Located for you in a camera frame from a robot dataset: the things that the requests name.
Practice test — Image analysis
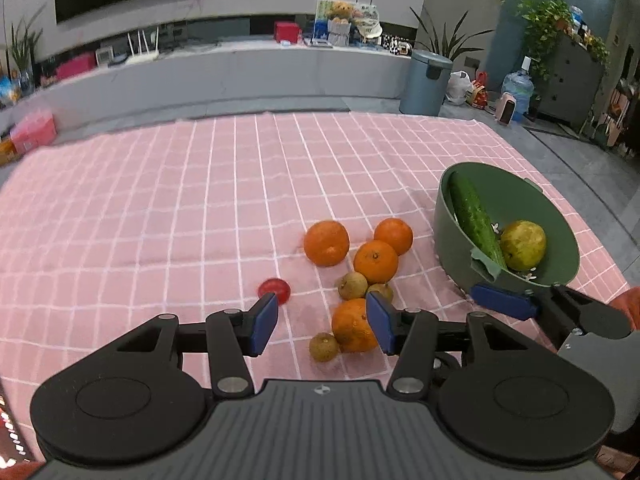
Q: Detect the hanging ivy plant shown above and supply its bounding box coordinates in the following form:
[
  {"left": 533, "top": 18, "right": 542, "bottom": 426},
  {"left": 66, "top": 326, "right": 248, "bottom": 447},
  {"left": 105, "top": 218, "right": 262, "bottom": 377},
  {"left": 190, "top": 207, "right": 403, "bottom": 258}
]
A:
[{"left": 516, "top": 0, "right": 570, "bottom": 81}]

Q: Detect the red cherry tomato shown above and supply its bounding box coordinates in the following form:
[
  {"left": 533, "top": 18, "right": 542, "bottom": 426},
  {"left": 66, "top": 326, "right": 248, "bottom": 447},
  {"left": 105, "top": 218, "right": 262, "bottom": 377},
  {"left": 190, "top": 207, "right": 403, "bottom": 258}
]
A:
[{"left": 257, "top": 278, "right": 291, "bottom": 306}]

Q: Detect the potted plant left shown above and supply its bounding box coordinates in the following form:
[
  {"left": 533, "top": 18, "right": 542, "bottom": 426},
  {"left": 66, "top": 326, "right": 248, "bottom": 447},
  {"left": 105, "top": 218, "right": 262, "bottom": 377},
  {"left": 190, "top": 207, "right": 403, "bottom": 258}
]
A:
[{"left": 2, "top": 3, "right": 47, "bottom": 96}]

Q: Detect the brown longan fruit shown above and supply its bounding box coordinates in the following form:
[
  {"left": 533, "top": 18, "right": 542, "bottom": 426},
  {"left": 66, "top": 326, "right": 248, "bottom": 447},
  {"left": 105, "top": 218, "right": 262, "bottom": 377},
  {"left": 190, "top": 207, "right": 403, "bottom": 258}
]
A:
[
  {"left": 367, "top": 283, "right": 394, "bottom": 304},
  {"left": 336, "top": 271, "right": 369, "bottom": 301}
]

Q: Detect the green colander bowl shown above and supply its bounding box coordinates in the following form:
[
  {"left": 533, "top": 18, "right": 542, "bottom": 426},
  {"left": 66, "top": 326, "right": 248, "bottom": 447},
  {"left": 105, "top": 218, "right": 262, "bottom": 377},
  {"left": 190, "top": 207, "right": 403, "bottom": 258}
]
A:
[{"left": 433, "top": 162, "right": 580, "bottom": 294}]

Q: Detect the blue water jug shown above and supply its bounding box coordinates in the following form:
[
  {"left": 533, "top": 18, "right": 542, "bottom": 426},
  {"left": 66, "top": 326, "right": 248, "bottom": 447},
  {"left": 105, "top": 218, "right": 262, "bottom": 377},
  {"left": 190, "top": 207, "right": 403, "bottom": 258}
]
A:
[{"left": 502, "top": 56, "right": 535, "bottom": 122}]

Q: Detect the green cucumber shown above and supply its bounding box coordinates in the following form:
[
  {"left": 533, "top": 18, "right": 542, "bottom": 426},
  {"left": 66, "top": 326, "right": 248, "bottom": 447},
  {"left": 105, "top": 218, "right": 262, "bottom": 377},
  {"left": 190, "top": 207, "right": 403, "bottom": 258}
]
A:
[{"left": 448, "top": 171, "right": 506, "bottom": 269}]

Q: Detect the blue-grey trash bin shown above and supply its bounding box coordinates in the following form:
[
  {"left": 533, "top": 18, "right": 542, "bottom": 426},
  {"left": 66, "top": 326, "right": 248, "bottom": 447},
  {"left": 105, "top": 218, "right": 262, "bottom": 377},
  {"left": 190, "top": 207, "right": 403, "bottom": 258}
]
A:
[{"left": 399, "top": 50, "right": 452, "bottom": 116}]

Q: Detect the pink small heater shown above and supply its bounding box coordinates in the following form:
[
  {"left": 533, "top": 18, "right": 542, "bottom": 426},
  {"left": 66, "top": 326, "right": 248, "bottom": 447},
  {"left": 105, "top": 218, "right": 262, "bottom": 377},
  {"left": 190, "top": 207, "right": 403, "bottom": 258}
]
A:
[{"left": 495, "top": 92, "right": 516, "bottom": 126}]

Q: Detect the yellow-green pear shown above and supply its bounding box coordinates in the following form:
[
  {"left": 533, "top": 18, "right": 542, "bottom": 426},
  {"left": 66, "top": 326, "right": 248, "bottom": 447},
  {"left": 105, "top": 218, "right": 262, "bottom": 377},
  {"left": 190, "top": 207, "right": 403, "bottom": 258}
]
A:
[{"left": 500, "top": 220, "right": 547, "bottom": 272}]

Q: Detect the red box on console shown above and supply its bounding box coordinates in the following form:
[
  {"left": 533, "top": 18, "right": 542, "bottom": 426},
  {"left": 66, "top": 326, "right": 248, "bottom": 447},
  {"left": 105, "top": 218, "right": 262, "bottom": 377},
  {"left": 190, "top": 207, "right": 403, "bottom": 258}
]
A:
[{"left": 273, "top": 21, "right": 302, "bottom": 44}]

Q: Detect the orange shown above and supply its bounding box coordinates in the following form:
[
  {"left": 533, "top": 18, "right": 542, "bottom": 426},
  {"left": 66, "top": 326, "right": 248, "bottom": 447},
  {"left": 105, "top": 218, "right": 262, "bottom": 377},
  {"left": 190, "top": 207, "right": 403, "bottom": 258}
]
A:
[
  {"left": 354, "top": 240, "right": 399, "bottom": 284},
  {"left": 331, "top": 298, "right": 378, "bottom": 353},
  {"left": 373, "top": 218, "right": 413, "bottom": 256},
  {"left": 303, "top": 220, "right": 349, "bottom": 268}
]

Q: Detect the small longan fruit front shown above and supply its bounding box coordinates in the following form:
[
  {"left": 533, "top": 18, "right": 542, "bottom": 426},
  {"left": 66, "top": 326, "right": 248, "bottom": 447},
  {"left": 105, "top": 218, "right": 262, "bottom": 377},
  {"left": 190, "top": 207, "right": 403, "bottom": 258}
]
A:
[{"left": 308, "top": 333, "right": 340, "bottom": 363}]

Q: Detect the orange front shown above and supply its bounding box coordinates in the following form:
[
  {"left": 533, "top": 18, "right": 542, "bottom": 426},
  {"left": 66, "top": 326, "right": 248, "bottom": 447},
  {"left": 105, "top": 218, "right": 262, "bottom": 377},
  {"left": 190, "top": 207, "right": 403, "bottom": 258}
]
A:
[{"left": 331, "top": 298, "right": 378, "bottom": 353}]

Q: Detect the grey drawer cabinet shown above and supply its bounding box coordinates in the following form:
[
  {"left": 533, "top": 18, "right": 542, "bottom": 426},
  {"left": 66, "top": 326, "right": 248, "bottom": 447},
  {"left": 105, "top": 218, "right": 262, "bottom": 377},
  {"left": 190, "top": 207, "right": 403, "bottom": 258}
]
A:
[{"left": 538, "top": 36, "right": 604, "bottom": 127}]

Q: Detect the magenta box on console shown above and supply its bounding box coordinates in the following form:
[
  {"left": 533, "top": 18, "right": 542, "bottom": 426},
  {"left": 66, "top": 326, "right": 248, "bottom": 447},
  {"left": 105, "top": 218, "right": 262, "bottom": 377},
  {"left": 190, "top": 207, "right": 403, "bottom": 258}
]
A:
[{"left": 55, "top": 52, "right": 96, "bottom": 81}]

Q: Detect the pink checkered tablecloth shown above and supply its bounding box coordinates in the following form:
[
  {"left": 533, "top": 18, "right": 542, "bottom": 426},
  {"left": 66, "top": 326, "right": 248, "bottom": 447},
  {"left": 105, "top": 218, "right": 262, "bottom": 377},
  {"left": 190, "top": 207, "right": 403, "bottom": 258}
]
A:
[{"left": 1, "top": 113, "right": 627, "bottom": 443}]

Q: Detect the pink storage box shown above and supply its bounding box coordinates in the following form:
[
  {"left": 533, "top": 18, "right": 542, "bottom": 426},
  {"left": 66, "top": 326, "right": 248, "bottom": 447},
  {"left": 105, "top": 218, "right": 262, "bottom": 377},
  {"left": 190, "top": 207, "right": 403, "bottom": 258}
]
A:
[{"left": 10, "top": 110, "right": 56, "bottom": 155}]

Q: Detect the grey tv console bench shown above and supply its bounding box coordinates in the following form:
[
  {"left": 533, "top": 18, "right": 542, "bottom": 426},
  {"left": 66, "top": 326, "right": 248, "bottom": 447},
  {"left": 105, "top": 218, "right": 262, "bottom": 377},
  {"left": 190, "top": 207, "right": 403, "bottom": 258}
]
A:
[{"left": 1, "top": 40, "right": 410, "bottom": 133}]

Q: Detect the orange cardboard box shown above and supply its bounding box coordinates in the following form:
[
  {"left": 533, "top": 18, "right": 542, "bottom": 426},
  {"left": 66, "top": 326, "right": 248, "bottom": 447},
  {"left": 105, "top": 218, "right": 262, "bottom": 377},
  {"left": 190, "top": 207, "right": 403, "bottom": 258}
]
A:
[{"left": 0, "top": 138, "right": 21, "bottom": 166}]

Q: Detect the teddy bear toy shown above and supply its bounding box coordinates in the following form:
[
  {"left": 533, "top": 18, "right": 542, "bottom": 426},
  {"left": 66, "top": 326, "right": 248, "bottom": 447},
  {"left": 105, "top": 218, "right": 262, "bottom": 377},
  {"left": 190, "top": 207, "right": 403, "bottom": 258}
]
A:
[{"left": 328, "top": 0, "right": 355, "bottom": 22}]

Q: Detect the white wifi router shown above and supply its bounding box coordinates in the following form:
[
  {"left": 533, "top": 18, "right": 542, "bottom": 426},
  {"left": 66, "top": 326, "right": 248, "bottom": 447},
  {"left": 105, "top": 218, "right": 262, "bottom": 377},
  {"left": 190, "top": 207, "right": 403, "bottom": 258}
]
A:
[{"left": 125, "top": 28, "right": 160, "bottom": 64}]

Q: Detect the white plastic bag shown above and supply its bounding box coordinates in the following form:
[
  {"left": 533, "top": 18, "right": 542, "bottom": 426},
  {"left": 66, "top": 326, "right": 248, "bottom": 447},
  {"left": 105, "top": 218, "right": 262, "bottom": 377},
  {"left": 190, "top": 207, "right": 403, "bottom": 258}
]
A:
[{"left": 446, "top": 70, "right": 473, "bottom": 106}]

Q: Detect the potted long-leaf plant right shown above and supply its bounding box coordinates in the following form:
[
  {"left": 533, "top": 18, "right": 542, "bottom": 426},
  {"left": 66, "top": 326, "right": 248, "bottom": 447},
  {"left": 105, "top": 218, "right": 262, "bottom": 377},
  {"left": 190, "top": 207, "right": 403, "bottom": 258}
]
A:
[{"left": 409, "top": 6, "right": 494, "bottom": 62}]

